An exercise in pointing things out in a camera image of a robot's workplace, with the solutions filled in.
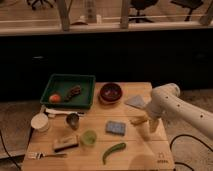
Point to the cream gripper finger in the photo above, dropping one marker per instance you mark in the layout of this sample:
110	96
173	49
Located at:
153	125

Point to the wooden block eraser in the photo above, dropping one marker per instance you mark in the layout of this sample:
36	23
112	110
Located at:
65	143

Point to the grey triangular cloth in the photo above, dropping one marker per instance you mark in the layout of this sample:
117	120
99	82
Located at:
136	102

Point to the dark red bowl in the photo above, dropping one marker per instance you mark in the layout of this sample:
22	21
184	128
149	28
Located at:
110	93

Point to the small metal cup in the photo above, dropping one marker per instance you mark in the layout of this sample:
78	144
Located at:
73	121

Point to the green plastic cup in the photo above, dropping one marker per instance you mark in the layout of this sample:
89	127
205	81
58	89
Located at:
89	137

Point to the yellow banana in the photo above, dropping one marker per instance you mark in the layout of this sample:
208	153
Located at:
138	120

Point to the brown grape bunch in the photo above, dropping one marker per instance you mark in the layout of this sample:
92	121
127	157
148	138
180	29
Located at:
76	90

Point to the blue sponge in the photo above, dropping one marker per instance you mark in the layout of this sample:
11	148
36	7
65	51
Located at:
117	128

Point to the white knife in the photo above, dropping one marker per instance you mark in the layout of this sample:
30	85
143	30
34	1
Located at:
53	112

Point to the white paper cup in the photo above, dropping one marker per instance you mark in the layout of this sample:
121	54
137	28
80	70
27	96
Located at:
40	122

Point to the green plastic tray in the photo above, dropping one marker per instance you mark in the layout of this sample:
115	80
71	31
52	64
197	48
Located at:
62	83

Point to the green cucumber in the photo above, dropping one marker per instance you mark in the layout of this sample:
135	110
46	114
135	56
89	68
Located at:
114	148

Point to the silver fork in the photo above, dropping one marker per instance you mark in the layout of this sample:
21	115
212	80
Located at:
39	155

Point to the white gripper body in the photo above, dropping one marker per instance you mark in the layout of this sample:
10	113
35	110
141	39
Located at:
154	110

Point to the red peach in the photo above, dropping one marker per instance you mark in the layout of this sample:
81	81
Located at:
55	98

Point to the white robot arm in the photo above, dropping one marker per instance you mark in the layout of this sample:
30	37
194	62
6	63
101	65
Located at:
166	98

